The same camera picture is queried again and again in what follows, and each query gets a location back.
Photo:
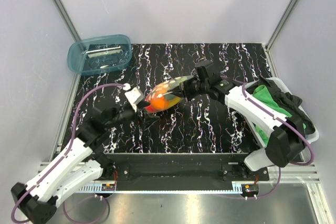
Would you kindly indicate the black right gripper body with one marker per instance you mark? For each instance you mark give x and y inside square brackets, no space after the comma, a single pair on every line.
[197,88]

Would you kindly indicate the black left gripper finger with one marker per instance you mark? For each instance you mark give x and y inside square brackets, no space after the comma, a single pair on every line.
[145,121]
[141,105]

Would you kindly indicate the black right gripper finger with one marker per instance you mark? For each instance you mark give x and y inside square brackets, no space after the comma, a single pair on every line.
[174,94]
[187,81]

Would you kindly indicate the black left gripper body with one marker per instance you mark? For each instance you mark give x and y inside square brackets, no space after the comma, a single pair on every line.
[125,114]

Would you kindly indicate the clear polka dot zip bag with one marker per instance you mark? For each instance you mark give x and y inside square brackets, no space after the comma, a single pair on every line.
[175,84]

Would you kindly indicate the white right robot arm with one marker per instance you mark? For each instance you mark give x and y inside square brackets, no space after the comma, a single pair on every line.
[286,135]

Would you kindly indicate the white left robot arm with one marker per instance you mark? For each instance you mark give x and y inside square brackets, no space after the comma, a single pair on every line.
[77,164]

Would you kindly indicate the red fake apple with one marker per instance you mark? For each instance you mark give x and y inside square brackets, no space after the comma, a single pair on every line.
[151,109]

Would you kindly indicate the orange fake fruit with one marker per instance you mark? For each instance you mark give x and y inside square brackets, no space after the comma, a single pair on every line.
[161,103]

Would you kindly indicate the yellow fake fruit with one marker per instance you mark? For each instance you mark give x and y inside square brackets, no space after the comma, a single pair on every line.
[161,88]

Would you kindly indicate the green cloth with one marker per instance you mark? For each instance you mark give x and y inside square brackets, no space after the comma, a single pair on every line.
[262,94]

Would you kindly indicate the blue transparent plastic container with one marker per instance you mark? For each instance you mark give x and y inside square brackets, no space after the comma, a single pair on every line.
[100,55]

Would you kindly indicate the black cloth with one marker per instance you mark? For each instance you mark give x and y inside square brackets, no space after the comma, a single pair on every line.
[289,102]

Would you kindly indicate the white laundry basket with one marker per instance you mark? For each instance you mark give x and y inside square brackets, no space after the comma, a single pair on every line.
[252,86]

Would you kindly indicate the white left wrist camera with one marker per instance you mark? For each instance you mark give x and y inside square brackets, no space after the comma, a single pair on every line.
[133,95]

